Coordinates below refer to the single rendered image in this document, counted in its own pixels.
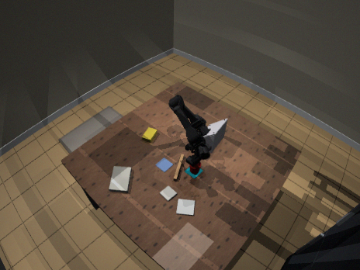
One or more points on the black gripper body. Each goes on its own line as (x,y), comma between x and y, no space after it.
(192,160)

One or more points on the red cup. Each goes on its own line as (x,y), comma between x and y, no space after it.
(196,168)

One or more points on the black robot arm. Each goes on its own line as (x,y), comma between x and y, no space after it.
(195,129)

